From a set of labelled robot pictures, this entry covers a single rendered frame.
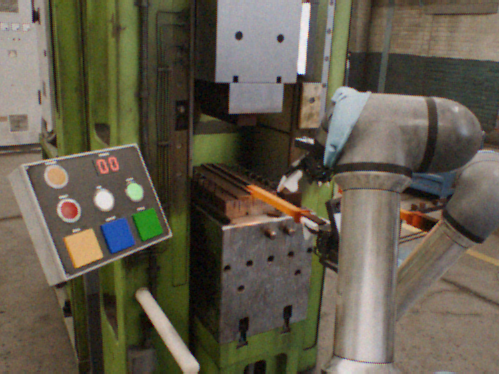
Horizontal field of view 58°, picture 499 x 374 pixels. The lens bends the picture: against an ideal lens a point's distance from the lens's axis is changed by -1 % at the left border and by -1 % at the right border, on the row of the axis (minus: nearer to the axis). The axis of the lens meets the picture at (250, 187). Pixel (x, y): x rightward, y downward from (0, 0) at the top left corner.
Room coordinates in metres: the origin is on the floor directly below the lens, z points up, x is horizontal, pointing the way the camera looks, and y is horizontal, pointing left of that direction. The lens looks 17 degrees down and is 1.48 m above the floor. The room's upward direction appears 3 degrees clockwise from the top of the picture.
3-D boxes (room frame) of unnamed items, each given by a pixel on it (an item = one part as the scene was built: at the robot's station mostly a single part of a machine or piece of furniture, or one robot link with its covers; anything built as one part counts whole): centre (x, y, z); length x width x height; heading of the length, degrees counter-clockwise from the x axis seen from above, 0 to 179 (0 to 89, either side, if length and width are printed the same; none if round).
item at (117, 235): (1.06, 0.33, 1.01); 0.07 x 0.05 x 0.07; 146
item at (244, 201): (1.67, 0.10, 0.96); 0.42 x 0.20 x 0.09; 31
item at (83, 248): (0.97, 0.38, 1.01); 0.07 x 0.05 x 0.07; 146
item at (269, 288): (1.70, 0.06, 0.69); 0.56 x 0.38 x 0.45; 31
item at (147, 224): (1.14, 0.27, 1.01); 0.07 x 0.05 x 0.07; 146
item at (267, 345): (1.70, 0.06, 0.23); 0.55 x 0.37 x 0.47; 31
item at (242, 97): (1.67, 0.10, 1.32); 0.42 x 0.20 x 0.10; 31
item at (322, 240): (1.14, -0.24, 0.98); 0.12 x 0.08 x 0.09; 31
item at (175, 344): (1.23, 0.24, 0.62); 0.44 x 0.05 x 0.05; 31
